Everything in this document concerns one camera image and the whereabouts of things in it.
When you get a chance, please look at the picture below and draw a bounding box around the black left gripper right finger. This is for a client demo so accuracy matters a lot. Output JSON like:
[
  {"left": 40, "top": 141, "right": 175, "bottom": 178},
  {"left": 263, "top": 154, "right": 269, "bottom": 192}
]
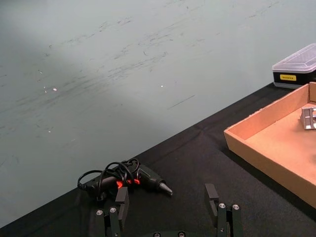
[{"left": 204, "top": 183, "right": 244, "bottom": 237}]

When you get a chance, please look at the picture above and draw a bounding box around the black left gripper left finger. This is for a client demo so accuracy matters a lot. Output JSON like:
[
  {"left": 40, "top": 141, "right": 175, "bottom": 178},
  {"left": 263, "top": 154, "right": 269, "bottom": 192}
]
[{"left": 95, "top": 187, "right": 130, "bottom": 237}]

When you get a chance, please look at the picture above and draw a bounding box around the black table cloth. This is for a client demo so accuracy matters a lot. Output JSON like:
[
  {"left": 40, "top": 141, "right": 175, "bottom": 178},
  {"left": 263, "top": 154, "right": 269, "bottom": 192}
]
[{"left": 0, "top": 82, "right": 316, "bottom": 237}]

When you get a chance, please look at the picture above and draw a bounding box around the shallow brown cardboard tray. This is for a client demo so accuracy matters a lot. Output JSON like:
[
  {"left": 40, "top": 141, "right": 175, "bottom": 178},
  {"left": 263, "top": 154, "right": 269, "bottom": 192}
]
[{"left": 223, "top": 81, "right": 316, "bottom": 209}]

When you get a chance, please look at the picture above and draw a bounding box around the clear plastic case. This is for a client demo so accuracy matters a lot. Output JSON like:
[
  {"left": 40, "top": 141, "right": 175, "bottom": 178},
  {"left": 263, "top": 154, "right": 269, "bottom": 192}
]
[{"left": 272, "top": 43, "right": 316, "bottom": 89}]

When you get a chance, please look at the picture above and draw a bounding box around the black power cable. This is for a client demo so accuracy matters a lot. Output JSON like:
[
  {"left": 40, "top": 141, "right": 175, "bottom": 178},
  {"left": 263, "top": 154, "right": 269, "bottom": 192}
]
[{"left": 77, "top": 158, "right": 140, "bottom": 196}]

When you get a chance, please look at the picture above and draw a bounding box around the black corded tool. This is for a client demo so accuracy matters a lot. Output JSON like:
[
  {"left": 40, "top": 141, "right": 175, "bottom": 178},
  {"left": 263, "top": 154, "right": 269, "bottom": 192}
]
[{"left": 86, "top": 164, "right": 174, "bottom": 201}]

